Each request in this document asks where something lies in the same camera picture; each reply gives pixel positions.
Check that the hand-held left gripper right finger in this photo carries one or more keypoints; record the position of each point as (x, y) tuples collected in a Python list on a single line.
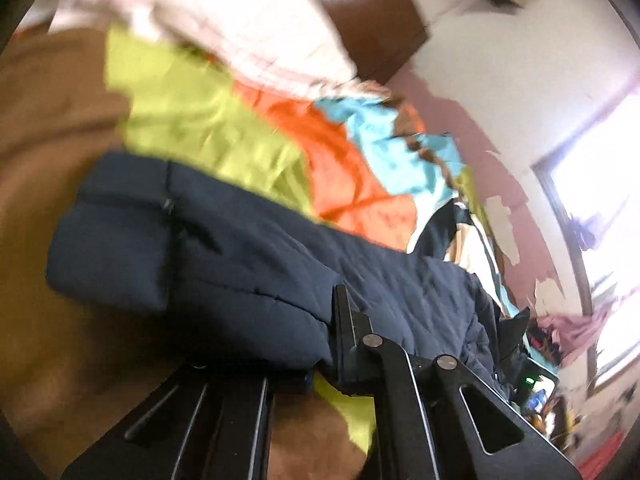
[(345, 342)]

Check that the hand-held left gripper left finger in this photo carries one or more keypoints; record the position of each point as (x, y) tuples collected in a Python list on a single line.
[(235, 420)]

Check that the navy padded jacket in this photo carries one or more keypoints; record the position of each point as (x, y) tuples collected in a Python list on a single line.
[(240, 255)]

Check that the cream red black garment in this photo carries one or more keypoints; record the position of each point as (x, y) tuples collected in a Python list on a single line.
[(465, 245)]

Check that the colourful patchwork blanket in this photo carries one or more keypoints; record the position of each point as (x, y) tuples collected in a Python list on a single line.
[(200, 120)]

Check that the brown wooden headboard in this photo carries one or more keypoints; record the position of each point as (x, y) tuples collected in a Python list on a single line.
[(372, 15)]

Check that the brown blanket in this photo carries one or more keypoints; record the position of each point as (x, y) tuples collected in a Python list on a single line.
[(55, 140)]

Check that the window with dark frame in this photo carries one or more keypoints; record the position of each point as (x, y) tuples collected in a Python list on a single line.
[(595, 220)]

